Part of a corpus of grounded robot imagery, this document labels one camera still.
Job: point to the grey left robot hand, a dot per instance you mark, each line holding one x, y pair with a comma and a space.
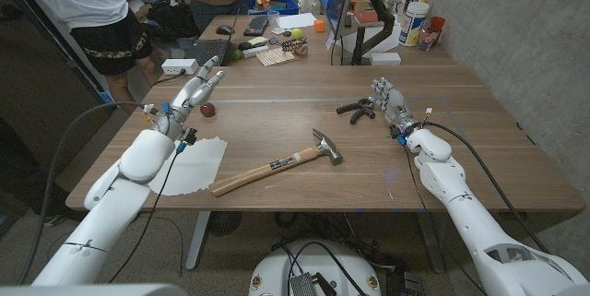
186, 98

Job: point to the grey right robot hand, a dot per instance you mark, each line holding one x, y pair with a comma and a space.
394, 104

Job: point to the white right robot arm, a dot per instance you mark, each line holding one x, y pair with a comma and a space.
465, 213

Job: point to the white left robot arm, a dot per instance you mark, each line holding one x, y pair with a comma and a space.
115, 199

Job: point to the black hand grip strengthener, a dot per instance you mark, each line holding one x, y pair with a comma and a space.
359, 109

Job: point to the white paper towel sheet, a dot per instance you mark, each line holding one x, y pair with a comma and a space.
198, 167

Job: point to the dark red apple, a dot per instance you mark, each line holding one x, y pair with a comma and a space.
207, 110

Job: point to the white power strip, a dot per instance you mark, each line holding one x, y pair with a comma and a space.
179, 66

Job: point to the white rectangular box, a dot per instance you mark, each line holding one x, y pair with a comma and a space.
385, 58

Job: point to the black laptop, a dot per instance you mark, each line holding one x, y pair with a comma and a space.
207, 49

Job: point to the small green ball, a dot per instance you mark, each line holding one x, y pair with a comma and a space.
238, 54

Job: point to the small glass jar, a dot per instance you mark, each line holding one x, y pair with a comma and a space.
427, 39

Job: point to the black backpack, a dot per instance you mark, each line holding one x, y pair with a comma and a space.
173, 21

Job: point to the black computer mouse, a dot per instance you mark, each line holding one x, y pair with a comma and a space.
224, 30

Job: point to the white wipes canister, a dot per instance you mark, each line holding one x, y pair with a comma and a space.
412, 24

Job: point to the white bar block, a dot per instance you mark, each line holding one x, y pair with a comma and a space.
256, 51

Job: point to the wooden slat mat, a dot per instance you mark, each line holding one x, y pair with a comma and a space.
275, 57

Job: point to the black keyboard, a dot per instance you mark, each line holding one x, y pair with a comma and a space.
256, 25

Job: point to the orange cube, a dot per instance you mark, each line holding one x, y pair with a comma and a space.
319, 26

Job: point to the wooden spool toy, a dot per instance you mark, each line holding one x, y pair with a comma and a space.
295, 46

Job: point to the clear glass cup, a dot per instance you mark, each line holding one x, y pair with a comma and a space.
274, 19

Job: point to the yellow-green ball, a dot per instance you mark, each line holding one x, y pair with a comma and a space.
297, 33

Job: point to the black round floor fan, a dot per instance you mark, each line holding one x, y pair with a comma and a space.
224, 223

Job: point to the blue plastic bin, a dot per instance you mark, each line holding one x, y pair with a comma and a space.
286, 6

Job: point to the person in white shirt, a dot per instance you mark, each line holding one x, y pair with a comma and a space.
87, 5

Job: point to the grey table leg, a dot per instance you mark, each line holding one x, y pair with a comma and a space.
431, 245
198, 240

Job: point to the dark brown partition panel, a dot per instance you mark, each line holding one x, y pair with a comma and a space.
41, 79

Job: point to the white robot torso base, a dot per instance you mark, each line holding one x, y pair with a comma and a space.
276, 268

